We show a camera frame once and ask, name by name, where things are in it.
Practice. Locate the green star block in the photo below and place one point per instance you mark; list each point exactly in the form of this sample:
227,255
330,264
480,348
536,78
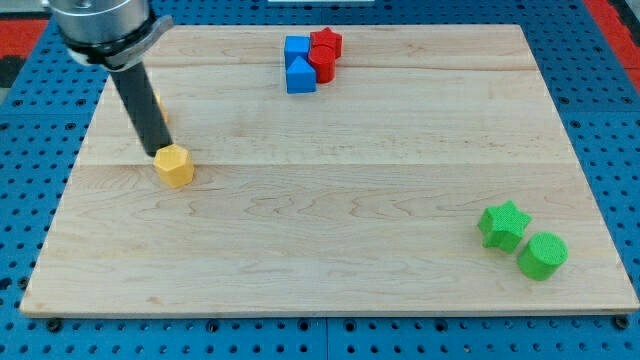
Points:
503,226

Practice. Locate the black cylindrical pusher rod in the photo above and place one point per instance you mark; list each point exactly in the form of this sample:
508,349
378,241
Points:
139,100

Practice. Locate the yellow block behind rod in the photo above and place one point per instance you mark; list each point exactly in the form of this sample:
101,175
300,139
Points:
161,108

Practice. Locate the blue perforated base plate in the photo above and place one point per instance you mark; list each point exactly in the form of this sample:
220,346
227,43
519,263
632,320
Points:
589,55

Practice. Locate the yellow hexagon block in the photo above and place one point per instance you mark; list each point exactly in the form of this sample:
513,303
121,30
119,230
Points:
174,166

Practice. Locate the wooden board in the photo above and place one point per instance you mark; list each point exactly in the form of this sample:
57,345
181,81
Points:
360,199

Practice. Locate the green cylinder block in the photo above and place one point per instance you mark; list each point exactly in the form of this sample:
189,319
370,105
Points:
543,255

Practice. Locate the red star block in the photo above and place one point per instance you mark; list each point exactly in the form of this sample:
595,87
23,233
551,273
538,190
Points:
327,38

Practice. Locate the blue cube block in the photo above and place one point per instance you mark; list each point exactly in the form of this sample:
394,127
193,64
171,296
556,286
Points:
296,46

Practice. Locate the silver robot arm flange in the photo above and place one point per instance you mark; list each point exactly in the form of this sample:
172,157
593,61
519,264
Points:
113,34

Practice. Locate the blue triangle block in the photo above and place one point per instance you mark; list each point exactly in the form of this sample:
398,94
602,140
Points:
300,77

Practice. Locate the red cylinder block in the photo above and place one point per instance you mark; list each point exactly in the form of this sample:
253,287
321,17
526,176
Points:
322,59

